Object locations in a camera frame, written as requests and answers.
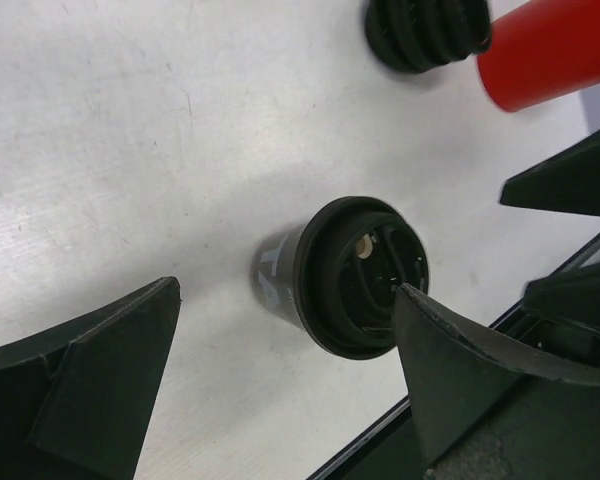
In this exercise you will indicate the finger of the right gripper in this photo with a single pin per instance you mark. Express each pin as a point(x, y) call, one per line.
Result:
point(570, 298)
point(568, 182)

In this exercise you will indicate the red plastic cup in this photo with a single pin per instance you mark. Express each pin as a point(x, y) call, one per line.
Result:
point(540, 51)

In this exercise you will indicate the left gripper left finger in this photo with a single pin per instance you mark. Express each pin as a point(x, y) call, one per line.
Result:
point(76, 399)

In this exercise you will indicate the black paper coffee cup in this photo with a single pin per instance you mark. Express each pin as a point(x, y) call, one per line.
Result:
point(272, 274)

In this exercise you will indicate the stack of black lids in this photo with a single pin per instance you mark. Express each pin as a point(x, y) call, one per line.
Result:
point(416, 36)

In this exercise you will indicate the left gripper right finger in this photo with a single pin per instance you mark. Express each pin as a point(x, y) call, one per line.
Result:
point(487, 406)

